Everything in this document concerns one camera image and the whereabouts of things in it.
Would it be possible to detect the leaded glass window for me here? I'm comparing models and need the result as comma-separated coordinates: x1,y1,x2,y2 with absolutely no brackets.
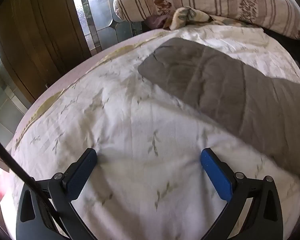
69,0,147,54
0,52,28,145

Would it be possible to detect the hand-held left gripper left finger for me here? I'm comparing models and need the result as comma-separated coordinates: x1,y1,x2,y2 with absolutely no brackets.
16,148,98,240

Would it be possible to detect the cream leaf print cloth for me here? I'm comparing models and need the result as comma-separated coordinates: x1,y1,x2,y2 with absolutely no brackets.
170,6,213,30

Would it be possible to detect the grey-brown puffer jacket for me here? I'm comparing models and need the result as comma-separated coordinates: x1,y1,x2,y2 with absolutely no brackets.
137,38,300,178

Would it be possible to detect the brown wooden door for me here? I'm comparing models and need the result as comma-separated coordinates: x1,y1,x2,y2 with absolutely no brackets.
0,0,92,103

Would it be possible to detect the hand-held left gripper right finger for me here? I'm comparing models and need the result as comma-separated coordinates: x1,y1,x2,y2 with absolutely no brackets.
200,148,283,240

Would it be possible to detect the thick black cable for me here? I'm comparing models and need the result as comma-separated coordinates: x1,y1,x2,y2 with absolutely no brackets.
0,130,73,240

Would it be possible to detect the white leaf print blanket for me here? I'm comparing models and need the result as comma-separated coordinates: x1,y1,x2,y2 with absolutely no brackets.
9,26,300,240

